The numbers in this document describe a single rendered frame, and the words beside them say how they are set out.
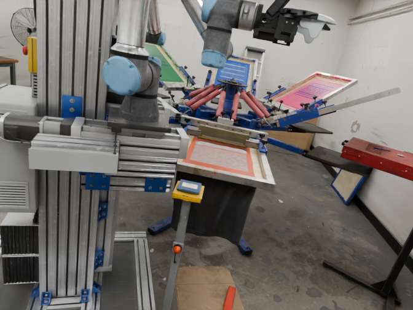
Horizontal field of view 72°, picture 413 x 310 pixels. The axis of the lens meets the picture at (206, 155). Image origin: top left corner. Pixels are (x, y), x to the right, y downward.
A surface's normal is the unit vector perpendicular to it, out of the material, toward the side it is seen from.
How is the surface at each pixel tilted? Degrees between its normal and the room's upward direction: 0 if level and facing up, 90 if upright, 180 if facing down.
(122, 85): 98
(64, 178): 90
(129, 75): 98
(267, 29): 82
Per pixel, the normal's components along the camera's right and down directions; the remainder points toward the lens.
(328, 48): -0.08, 0.33
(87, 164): 0.26, 0.38
